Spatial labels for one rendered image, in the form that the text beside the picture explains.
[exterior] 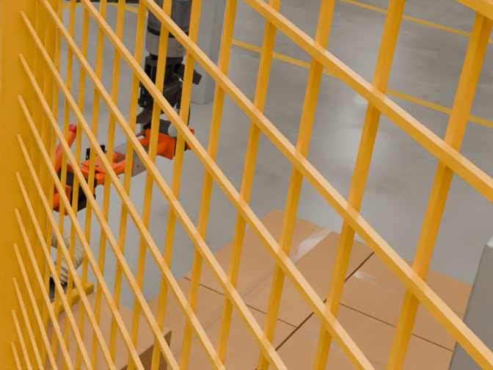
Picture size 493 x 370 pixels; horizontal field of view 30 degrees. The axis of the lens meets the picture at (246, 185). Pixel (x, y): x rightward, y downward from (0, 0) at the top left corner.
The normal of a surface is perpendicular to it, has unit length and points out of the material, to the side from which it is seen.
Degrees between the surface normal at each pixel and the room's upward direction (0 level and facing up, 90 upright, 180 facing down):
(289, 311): 0
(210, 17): 90
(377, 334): 0
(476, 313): 90
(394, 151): 0
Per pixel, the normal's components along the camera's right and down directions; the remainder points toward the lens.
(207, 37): -0.50, 0.33
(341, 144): 0.14, -0.89
